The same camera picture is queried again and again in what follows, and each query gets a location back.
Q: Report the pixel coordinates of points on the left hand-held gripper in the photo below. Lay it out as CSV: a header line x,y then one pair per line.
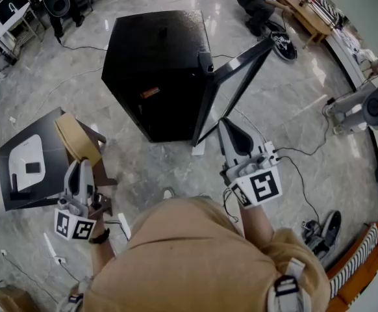
x,y
75,226

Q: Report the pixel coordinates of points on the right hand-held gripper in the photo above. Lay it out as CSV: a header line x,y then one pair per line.
x,y
263,187

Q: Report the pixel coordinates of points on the yellow plastic bin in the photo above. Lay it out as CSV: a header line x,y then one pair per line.
x,y
78,138

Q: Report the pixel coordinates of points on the black cabinet with glass door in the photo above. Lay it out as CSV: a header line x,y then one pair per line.
x,y
156,44

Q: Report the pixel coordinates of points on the person's left forearm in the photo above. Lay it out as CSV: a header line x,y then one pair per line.
x,y
103,255

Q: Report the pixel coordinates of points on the person's right forearm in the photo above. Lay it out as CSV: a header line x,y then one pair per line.
x,y
257,226

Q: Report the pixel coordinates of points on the dark table with wood side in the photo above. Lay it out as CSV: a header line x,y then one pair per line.
x,y
49,161

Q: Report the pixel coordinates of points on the white paper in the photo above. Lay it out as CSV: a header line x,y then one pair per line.
x,y
198,149

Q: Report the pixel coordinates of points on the black phone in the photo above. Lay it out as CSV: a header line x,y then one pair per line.
x,y
33,167

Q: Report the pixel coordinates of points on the black wristband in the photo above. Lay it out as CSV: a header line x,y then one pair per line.
x,y
100,237

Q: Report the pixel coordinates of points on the black stand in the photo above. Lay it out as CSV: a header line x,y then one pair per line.
x,y
20,195

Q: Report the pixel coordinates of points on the white tray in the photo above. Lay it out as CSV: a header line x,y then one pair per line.
x,y
20,154

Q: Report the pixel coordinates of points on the person's white left shoe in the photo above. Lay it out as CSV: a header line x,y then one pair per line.
x,y
169,193

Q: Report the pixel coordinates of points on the round black disc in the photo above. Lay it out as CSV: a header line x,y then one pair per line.
x,y
283,45

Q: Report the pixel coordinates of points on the grey equipment pile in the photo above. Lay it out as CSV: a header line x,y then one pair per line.
x,y
325,236

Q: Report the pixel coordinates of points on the person's tan shirt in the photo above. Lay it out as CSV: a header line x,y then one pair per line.
x,y
192,262

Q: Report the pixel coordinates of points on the curved white counter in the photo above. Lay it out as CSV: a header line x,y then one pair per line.
x,y
348,54

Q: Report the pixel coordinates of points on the wooden table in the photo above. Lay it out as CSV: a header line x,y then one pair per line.
x,y
309,18

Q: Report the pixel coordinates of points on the striped sofa cushion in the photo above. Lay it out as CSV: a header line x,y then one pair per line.
x,y
354,262

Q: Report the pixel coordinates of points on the orange sofa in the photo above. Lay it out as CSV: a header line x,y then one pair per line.
x,y
374,249

